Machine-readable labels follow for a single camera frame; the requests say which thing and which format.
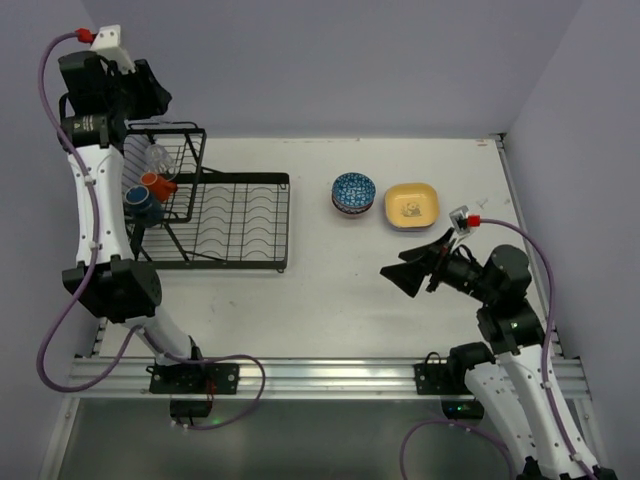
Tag yellow plastic plate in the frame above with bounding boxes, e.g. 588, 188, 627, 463
384, 182, 440, 230

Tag blue triangle pattern bowl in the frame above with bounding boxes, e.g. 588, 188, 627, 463
331, 172, 377, 207

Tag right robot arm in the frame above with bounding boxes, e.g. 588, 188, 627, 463
380, 230, 616, 479

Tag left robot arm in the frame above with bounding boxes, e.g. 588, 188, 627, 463
57, 50, 196, 365

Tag blue mug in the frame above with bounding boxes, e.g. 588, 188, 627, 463
124, 185, 164, 226

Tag orange mug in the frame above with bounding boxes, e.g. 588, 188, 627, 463
140, 172, 178, 203

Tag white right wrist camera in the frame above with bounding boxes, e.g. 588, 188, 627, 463
449, 205, 472, 238

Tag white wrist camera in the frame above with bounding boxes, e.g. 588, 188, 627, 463
90, 25, 136, 74
449, 205, 472, 238

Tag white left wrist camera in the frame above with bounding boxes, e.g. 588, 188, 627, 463
90, 25, 136, 74

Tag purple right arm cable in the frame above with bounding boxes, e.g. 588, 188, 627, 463
398, 213, 601, 480

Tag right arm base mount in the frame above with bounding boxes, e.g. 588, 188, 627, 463
413, 351, 485, 421

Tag black wire dish rack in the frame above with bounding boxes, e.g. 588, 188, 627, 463
122, 120, 291, 272

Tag aluminium table rail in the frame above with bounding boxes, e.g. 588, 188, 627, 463
69, 357, 590, 400

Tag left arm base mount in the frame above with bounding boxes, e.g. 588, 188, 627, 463
146, 363, 240, 425

